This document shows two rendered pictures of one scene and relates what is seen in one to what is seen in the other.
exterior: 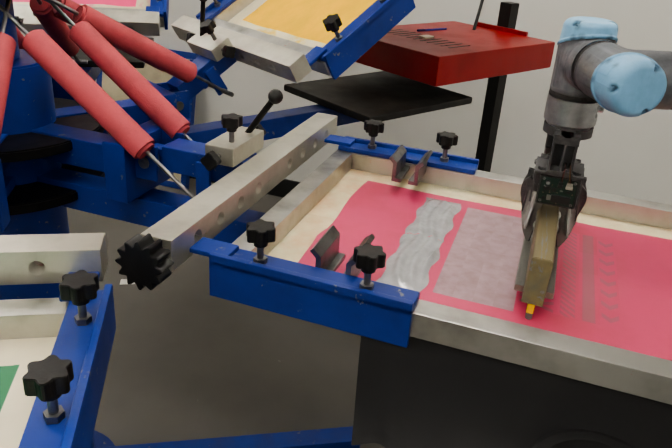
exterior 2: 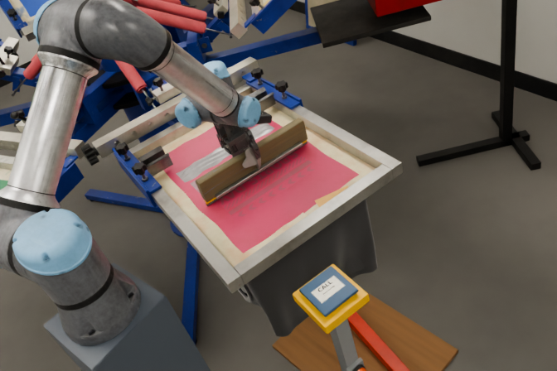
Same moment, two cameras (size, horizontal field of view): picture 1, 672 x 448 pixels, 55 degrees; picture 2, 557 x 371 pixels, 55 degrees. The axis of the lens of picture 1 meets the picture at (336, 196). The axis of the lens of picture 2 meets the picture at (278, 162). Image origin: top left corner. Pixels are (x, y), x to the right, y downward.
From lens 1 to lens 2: 1.45 m
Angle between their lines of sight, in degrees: 43
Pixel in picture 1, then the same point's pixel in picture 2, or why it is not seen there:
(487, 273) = not seen: hidden behind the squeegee
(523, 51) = not seen: outside the picture
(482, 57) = not seen: outside the picture
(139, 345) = not seen: hidden behind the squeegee
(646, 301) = (273, 209)
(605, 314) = (243, 211)
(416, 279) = (190, 175)
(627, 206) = (348, 145)
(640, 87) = (183, 117)
